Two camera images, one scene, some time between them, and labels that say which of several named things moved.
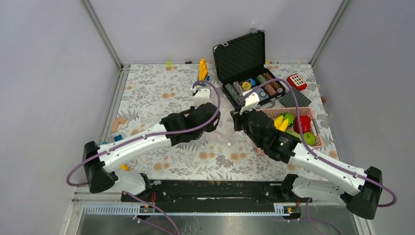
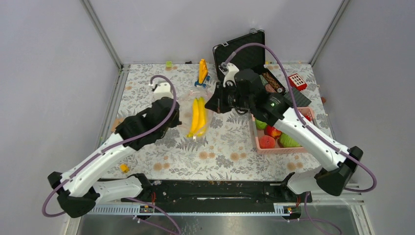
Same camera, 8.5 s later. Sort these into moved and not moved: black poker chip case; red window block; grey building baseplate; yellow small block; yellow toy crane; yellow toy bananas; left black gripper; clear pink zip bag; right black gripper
Moved: yellow toy bananas; left black gripper; clear pink zip bag; right black gripper
Not moved: black poker chip case; yellow toy crane; grey building baseplate; yellow small block; red window block
